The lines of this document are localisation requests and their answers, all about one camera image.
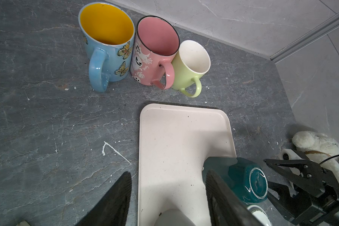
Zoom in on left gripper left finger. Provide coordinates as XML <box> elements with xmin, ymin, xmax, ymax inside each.
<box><xmin>77</xmin><ymin>171</ymin><xmax>132</xmax><ymax>226</ymax></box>

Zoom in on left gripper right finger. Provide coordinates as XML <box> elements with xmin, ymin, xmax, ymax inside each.
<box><xmin>205</xmin><ymin>169</ymin><xmax>262</xmax><ymax>226</ymax></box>

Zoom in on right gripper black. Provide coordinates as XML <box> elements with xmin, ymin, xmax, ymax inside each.
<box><xmin>264</xmin><ymin>159</ymin><xmax>339</xmax><ymax>226</ymax></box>

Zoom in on dark green mug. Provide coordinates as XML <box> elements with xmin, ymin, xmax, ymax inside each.
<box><xmin>202</xmin><ymin>156</ymin><xmax>268</xmax><ymax>204</ymax></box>

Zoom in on grey mug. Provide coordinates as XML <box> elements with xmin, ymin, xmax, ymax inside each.
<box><xmin>154</xmin><ymin>209</ymin><xmax>195</xmax><ymax>226</ymax></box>

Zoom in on light green mug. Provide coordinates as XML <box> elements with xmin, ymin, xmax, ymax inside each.
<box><xmin>172</xmin><ymin>40</ymin><xmax>211</xmax><ymax>98</ymax></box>

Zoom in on pink cartoon mug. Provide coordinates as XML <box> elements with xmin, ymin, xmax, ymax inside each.
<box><xmin>130</xmin><ymin>16</ymin><xmax>180</xmax><ymax>89</ymax></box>

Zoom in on blue mug yellow inside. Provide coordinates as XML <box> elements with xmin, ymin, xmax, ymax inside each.
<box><xmin>78</xmin><ymin>2</ymin><xmax>135</xmax><ymax>92</ymax></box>

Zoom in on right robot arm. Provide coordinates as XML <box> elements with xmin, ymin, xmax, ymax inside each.
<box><xmin>264</xmin><ymin>154</ymin><xmax>339</xmax><ymax>226</ymax></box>

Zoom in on white mug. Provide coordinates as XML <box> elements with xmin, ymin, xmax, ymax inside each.
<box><xmin>247</xmin><ymin>204</ymin><xmax>272</xmax><ymax>226</ymax></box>

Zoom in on white plush toy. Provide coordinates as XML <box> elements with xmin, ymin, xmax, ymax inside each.
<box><xmin>292</xmin><ymin>131</ymin><xmax>339</xmax><ymax>183</ymax></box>

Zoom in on clear tape roll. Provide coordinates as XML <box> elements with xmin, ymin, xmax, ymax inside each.
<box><xmin>278</xmin><ymin>148</ymin><xmax>301</xmax><ymax>160</ymax></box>

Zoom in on beige serving tray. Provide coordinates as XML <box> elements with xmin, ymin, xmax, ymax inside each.
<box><xmin>137</xmin><ymin>104</ymin><xmax>236</xmax><ymax>226</ymax></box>

